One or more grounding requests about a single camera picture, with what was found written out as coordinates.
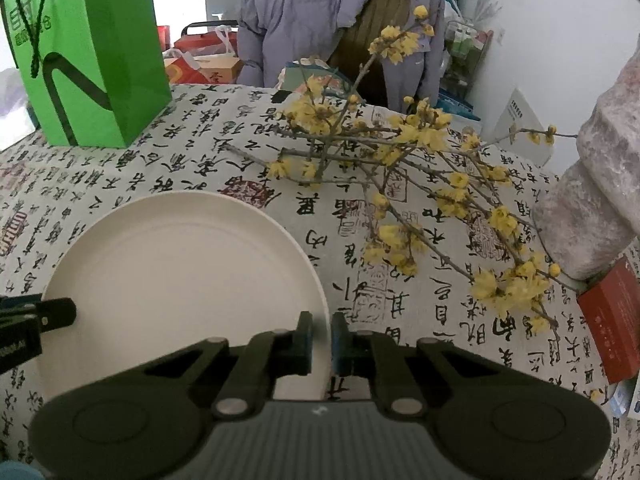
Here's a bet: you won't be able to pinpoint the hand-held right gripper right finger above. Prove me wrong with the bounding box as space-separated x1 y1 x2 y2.
330 311 501 418

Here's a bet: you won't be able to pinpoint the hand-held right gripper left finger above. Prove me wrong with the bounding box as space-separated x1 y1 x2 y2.
142 311 315 418

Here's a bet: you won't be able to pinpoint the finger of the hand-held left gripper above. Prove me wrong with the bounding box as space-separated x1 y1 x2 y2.
0 297 77 333

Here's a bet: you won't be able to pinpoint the white plate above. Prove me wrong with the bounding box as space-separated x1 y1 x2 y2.
41 191 330 402

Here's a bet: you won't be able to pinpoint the blue bowl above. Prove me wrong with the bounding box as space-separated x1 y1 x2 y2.
0 461 45 480

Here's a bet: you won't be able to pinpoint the calligraphy print tablecloth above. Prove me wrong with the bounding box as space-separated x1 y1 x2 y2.
0 82 640 480

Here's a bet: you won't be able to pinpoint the yellow blossom branches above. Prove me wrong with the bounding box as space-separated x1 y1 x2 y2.
225 5 578 336

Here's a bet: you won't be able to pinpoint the small red box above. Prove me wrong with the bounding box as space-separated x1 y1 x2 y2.
576 256 640 386

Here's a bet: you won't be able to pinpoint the green paper bag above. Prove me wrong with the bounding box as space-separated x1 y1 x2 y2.
0 0 173 149

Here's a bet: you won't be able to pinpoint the red gift box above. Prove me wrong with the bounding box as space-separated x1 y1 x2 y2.
163 49 246 86

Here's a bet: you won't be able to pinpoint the white booklet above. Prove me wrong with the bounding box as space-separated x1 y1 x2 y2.
492 87 551 168

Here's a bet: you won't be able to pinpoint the small white packets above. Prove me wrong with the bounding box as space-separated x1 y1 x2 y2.
611 374 640 418

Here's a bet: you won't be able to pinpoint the pale textured vase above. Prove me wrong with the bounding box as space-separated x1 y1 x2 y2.
531 35 640 281

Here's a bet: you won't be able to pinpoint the wooden chair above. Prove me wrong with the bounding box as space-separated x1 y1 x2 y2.
327 0 417 111

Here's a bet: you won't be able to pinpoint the purple puffer jacket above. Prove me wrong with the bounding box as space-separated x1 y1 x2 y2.
237 0 446 111

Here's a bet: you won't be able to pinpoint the wire rack with bottles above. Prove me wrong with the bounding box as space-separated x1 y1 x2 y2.
440 17 489 92

